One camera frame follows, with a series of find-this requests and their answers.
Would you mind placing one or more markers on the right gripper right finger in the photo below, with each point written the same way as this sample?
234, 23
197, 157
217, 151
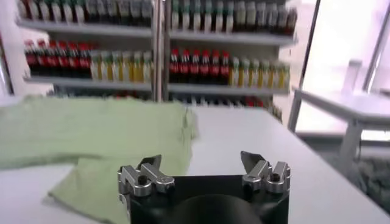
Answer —
268, 178

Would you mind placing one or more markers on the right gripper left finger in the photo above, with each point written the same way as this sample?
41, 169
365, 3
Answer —
143, 179

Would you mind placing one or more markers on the light green t-shirt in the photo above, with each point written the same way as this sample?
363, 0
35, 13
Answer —
91, 131

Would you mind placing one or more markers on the yellow juice bottle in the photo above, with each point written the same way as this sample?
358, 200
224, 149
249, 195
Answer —
95, 67
264, 75
106, 67
254, 74
274, 76
138, 68
117, 67
128, 67
284, 77
245, 73
235, 73

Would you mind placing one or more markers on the white side table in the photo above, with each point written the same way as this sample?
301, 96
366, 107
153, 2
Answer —
350, 106

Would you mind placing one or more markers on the red-capped cola bottle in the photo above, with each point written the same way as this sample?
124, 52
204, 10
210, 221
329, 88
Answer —
174, 67
84, 61
73, 61
225, 68
215, 68
52, 60
195, 67
41, 59
184, 67
205, 67
63, 60
30, 59

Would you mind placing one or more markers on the grey beverage shelf unit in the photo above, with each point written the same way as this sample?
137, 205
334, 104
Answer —
228, 38
91, 30

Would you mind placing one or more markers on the white-capped dark labelled bottle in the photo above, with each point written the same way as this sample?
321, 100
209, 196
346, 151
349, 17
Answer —
135, 12
240, 16
261, 17
271, 18
102, 11
146, 12
250, 16
281, 19
124, 12

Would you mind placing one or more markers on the green-capped brown tea bottle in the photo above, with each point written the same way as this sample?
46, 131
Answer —
56, 10
229, 16
219, 16
186, 15
175, 15
44, 9
67, 10
33, 9
79, 11
22, 9
197, 15
208, 16

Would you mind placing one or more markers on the black frame pole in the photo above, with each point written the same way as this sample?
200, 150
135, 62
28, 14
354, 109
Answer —
309, 45
6, 67

